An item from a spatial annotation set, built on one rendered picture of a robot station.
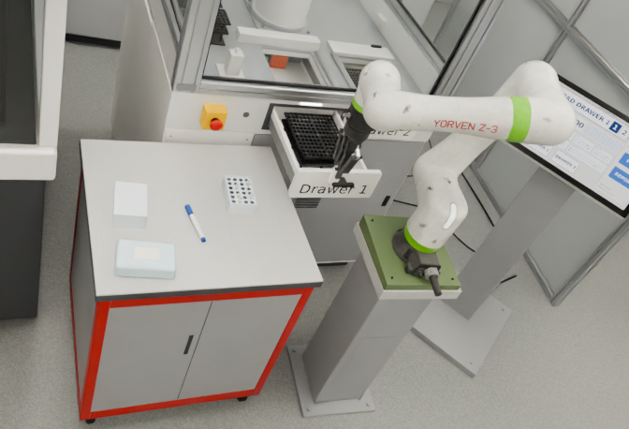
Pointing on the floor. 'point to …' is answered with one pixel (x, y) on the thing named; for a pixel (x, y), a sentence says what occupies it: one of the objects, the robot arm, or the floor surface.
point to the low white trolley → (183, 278)
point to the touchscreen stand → (490, 277)
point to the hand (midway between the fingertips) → (335, 175)
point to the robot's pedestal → (355, 340)
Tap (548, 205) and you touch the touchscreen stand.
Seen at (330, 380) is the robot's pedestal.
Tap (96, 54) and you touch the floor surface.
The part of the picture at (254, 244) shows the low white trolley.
